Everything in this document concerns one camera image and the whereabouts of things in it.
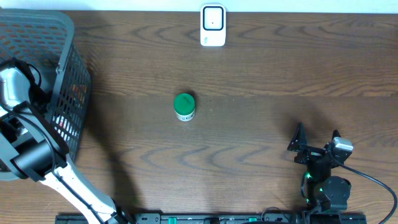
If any green lid jar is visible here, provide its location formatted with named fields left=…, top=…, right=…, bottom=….
left=174, top=93, right=196, bottom=121

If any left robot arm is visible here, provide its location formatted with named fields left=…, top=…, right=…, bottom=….
left=1, top=58, right=134, bottom=223

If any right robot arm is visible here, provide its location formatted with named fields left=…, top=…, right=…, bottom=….
left=287, top=123, right=354, bottom=213

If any dark grey plastic basket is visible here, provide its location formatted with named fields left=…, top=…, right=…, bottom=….
left=0, top=8, right=92, bottom=181

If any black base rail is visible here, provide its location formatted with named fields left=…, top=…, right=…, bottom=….
left=55, top=212, right=368, bottom=224

